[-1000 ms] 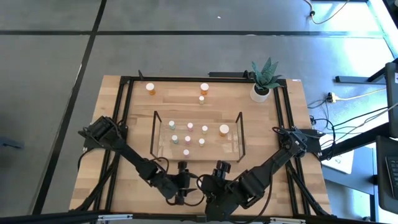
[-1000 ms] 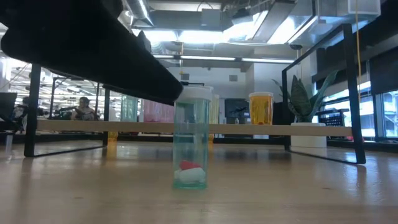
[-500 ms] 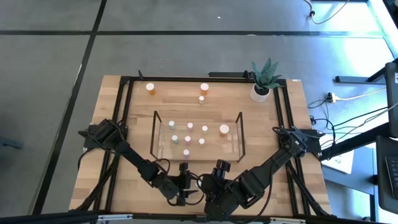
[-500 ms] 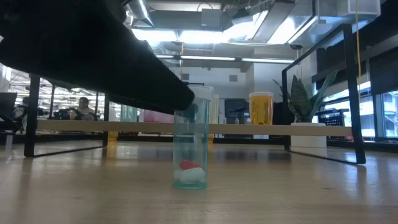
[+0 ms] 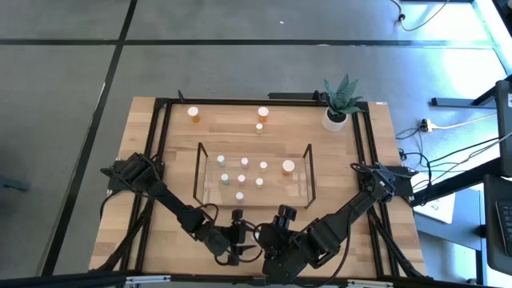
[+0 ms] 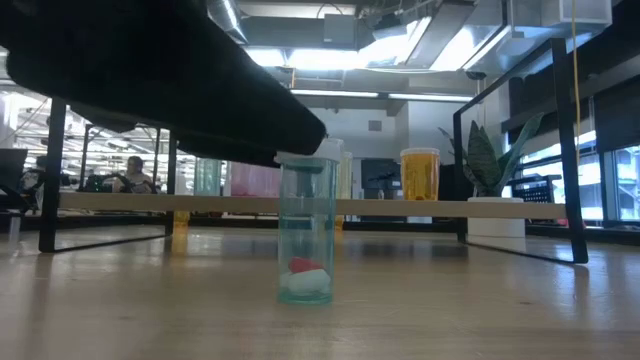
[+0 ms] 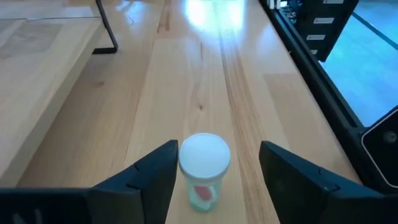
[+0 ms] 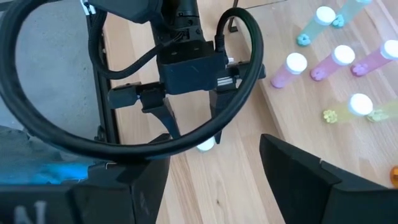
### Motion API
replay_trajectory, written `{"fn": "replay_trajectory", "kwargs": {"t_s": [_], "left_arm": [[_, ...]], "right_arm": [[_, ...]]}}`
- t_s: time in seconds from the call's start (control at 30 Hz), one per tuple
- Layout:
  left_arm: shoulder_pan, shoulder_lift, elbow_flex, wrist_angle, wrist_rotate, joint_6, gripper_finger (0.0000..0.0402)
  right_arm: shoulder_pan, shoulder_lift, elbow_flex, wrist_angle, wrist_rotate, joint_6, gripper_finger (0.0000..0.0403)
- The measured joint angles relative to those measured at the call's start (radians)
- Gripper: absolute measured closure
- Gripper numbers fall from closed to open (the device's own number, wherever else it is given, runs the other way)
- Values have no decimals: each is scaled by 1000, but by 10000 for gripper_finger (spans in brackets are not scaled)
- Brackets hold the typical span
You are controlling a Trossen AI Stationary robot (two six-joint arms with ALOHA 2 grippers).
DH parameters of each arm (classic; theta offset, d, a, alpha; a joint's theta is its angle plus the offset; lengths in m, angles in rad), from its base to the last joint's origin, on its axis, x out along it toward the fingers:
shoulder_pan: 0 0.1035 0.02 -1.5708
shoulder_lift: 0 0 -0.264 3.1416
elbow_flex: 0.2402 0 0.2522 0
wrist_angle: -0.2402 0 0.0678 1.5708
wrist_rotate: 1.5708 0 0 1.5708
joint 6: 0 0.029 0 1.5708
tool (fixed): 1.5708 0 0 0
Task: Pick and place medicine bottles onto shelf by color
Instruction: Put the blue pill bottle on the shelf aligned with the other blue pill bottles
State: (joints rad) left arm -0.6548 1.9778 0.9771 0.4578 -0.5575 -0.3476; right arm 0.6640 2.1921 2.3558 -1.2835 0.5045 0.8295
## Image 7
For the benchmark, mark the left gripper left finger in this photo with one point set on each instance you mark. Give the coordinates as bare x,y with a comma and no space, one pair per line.
130,199

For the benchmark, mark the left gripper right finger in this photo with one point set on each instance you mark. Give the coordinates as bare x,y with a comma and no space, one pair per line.
304,193

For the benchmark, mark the black box with silver labels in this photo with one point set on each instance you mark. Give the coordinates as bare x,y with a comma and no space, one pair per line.
326,31

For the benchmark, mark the small black camera box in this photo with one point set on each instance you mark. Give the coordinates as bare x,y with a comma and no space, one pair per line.
384,149

